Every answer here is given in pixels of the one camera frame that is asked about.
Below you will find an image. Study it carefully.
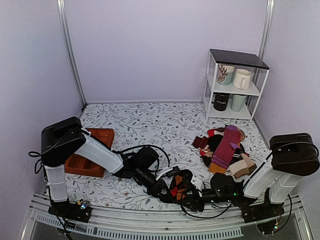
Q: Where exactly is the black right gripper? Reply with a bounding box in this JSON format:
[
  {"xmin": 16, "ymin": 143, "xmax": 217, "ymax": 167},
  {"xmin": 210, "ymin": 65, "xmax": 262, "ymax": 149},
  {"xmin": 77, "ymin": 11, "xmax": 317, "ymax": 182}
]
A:
[{"xmin": 176, "ymin": 188, "xmax": 233, "ymax": 213}]

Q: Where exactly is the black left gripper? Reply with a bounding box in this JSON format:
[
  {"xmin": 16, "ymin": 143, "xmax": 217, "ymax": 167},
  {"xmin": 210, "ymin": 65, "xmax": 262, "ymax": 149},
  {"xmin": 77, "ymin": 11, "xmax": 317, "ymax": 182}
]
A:
[{"xmin": 134, "ymin": 168, "xmax": 172, "ymax": 203}]

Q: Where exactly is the black red orange argyle sock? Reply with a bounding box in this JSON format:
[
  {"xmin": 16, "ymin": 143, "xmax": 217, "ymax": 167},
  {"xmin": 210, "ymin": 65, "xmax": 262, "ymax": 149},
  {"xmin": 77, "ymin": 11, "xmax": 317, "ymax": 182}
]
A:
[{"xmin": 169, "ymin": 169, "xmax": 193, "ymax": 203}]

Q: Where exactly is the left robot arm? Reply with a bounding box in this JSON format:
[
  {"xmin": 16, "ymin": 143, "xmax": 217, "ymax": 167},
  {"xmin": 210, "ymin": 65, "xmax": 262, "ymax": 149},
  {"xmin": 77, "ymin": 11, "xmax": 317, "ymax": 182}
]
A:
[{"xmin": 40, "ymin": 117, "xmax": 169, "ymax": 217}]

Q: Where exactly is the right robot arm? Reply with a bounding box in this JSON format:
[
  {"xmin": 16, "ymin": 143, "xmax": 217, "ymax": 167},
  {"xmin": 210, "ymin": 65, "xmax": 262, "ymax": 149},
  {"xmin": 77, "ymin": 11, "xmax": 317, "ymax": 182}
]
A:
[{"xmin": 177, "ymin": 133, "xmax": 320, "ymax": 218}]

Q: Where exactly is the beige brown sock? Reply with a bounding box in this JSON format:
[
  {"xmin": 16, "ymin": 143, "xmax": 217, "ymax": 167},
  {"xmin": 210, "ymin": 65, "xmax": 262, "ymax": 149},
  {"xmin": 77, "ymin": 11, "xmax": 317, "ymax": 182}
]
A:
[{"xmin": 227, "ymin": 154, "xmax": 257, "ymax": 179}]

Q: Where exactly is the floral table mat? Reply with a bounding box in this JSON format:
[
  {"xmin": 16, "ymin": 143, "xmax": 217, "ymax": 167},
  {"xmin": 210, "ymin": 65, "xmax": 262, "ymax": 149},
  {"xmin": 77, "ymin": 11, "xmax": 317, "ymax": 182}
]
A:
[{"xmin": 66, "ymin": 103, "xmax": 269, "ymax": 211}]

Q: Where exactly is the magenta striped sock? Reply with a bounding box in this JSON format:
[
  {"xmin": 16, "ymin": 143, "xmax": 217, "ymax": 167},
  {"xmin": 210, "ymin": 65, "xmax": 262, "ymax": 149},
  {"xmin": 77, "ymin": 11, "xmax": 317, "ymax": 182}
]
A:
[{"xmin": 208, "ymin": 125, "xmax": 242, "ymax": 174}]

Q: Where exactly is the dark red sock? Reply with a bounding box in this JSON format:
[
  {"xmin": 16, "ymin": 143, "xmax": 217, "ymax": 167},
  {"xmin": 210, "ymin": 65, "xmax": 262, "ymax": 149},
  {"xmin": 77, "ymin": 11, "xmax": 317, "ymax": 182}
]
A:
[{"xmin": 192, "ymin": 136, "xmax": 209, "ymax": 150}]

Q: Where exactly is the brown wooden compartment tray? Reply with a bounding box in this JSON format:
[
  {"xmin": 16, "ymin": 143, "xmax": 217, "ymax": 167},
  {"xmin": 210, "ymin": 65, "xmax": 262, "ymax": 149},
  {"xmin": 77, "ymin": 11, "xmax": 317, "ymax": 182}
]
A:
[{"xmin": 64, "ymin": 128, "xmax": 115, "ymax": 178}]

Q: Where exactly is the pale green mug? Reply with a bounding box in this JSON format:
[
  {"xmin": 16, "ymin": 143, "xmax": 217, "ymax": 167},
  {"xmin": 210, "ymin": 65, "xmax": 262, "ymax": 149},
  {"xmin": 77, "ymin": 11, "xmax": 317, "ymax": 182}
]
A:
[{"xmin": 230, "ymin": 94, "xmax": 247, "ymax": 113}]

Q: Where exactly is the black mug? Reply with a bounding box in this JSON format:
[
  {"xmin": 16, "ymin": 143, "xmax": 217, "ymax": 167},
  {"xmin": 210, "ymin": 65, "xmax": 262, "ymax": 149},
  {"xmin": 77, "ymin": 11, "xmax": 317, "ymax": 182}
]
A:
[{"xmin": 213, "ymin": 92, "xmax": 230, "ymax": 112}]

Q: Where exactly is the white metal shelf rack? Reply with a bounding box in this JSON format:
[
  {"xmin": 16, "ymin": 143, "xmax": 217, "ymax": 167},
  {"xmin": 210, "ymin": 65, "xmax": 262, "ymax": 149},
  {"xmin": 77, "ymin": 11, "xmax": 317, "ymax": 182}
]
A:
[{"xmin": 202, "ymin": 49, "xmax": 270, "ymax": 122}]

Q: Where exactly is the cream white mug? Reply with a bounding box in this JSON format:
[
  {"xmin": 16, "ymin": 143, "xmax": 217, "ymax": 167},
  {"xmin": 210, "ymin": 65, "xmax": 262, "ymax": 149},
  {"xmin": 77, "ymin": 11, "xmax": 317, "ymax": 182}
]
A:
[{"xmin": 232, "ymin": 68, "xmax": 251, "ymax": 90}]

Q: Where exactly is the floral patterned mug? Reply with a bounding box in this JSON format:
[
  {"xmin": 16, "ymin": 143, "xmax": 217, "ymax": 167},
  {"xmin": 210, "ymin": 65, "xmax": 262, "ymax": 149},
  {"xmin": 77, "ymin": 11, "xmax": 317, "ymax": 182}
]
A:
[{"xmin": 217, "ymin": 63, "xmax": 235, "ymax": 86}]

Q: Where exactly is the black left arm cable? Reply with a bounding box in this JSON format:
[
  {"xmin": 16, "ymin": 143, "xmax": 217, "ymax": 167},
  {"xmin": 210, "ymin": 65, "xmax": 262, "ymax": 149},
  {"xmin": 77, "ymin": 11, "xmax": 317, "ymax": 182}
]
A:
[{"xmin": 27, "ymin": 129, "xmax": 172, "ymax": 176}]

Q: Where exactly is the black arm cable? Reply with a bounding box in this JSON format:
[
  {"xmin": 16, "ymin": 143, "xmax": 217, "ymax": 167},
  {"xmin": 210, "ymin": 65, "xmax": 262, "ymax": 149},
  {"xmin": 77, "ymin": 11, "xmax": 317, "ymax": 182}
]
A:
[
  {"xmin": 179, "ymin": 141, "xmax": 320, "ymax": 220},
  {"xmin": 27, "ymin": 129, "xmax": 172, "ymax": 176}
]

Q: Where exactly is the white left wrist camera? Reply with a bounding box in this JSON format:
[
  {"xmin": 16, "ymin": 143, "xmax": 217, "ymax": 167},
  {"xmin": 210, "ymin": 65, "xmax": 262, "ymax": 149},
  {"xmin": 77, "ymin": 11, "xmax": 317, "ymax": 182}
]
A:
[{"xmin": 156, "ymin": 166, "xmax": 180, "ymax": 181}]

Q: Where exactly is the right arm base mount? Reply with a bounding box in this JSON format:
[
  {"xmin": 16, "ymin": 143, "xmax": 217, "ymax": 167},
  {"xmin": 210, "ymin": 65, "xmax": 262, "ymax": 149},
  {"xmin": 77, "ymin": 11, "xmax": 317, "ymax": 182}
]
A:
[{"xmin": 241, "ymin": 187, "xmax": 284, "ymax": 236}]

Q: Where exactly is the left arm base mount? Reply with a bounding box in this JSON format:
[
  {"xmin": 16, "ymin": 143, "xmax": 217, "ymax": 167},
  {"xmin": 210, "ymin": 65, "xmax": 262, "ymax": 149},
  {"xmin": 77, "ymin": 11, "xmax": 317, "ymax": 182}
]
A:
[{"xmin": 48, "ymin": 198, "xmax": 92, "ymax": 223}]

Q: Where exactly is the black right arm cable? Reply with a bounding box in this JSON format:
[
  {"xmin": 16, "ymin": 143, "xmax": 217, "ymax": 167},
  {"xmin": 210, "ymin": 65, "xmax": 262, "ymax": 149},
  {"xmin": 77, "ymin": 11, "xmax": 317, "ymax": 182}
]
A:
[{"xmin": 179, "ymin": 141, "xmax": 320, "ymax": 220}]

